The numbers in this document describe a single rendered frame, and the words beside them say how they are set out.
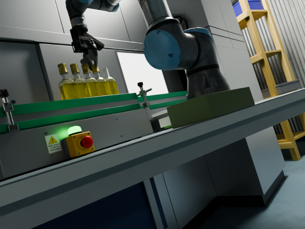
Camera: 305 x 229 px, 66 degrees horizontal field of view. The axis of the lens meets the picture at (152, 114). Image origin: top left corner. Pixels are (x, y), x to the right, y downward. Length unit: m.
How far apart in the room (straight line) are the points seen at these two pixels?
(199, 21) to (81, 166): 1.65
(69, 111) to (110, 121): 0.17
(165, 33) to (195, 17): 1.30
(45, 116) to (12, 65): 0.42
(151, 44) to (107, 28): 0.94
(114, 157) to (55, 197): 0.14
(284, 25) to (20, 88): 3.55
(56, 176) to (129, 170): 0.17
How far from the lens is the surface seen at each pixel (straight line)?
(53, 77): 1.24
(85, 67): 1.18
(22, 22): 1.36
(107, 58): 1.48
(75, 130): 0.82
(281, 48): 3.33
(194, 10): 2.02
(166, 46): 0.69
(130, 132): 1.03
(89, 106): 0.96
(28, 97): 1.19
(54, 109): 0.89
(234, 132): 0.82
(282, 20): 4.04
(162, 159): 0.63
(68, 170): 0.50
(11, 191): 0.49
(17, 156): 0.80
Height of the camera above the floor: 0.76
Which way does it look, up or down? 4 degrees up
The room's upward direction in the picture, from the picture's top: 17 degrees counter-clockwise
